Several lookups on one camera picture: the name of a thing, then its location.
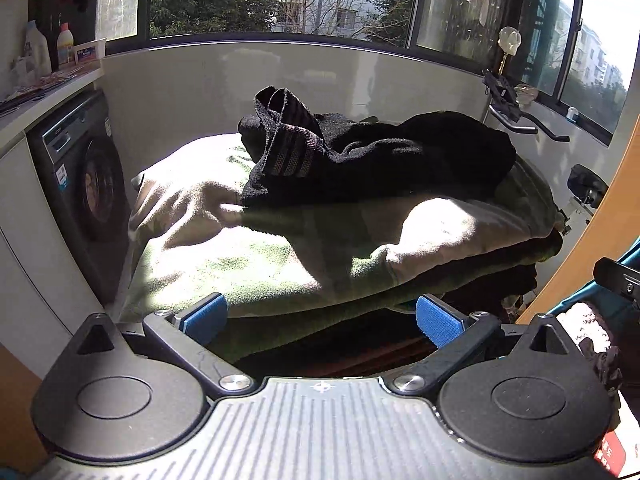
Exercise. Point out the black knit sweater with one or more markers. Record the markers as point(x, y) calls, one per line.
point(400, 160)

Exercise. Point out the black exercise bike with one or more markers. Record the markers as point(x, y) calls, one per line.
point(510, 105)

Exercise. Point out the fuzzy beige mat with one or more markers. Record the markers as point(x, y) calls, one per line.
point(590, 335)

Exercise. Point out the teal curtain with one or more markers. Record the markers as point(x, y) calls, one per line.
point(575, 305)

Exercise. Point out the stack of folded clothes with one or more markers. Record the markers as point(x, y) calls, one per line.
point(300, 255)

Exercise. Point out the small white box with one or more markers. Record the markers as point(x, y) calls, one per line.
point(90, 52)

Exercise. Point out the window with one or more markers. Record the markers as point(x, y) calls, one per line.
point(325, 0)

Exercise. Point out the white detergent bottle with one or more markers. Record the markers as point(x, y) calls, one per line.
point(39, 50)

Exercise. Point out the white skull ornament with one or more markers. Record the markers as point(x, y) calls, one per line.
point(510, 40)

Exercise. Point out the dark grey washing machine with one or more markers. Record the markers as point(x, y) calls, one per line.
point(85, 185)

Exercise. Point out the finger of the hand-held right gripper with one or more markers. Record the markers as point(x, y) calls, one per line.
point(617, 277)

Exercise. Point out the yellow bottle with red cap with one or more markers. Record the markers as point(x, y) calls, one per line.
point(65, 45)

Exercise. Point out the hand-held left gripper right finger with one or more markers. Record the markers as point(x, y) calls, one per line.
point(436, 325)

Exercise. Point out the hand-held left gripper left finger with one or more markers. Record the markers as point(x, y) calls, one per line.
point(207, 316)

